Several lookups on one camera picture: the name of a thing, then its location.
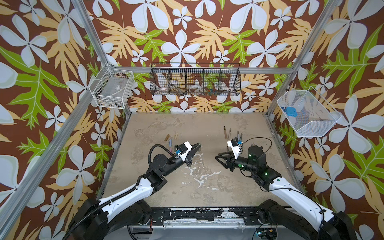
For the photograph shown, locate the brown pen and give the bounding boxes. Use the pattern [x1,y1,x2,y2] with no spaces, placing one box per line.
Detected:
[224,126,229,140]

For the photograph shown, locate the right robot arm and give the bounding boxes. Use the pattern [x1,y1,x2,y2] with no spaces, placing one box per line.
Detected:
[215,145,357,240]

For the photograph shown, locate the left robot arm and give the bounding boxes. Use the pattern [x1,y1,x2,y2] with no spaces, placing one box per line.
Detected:
[63,142,202,240]

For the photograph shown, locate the blue object in basket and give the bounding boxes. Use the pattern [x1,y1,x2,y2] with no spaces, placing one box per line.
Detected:
[284,107,298,118]

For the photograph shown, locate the white mesh basket right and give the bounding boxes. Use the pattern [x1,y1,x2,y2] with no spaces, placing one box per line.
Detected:
[277,87,342,138]

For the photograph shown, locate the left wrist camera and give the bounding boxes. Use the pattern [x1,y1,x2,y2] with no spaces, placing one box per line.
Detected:
[175,142,192,162]

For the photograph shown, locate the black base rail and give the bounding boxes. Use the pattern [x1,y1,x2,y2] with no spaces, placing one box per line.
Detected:
[150,206,273,226]

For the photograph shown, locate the black wire basket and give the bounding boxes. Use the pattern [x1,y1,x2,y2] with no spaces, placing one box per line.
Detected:
[149,63,242,96]

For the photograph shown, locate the white wire basket left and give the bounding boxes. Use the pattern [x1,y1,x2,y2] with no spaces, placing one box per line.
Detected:
[90,68,135,109]

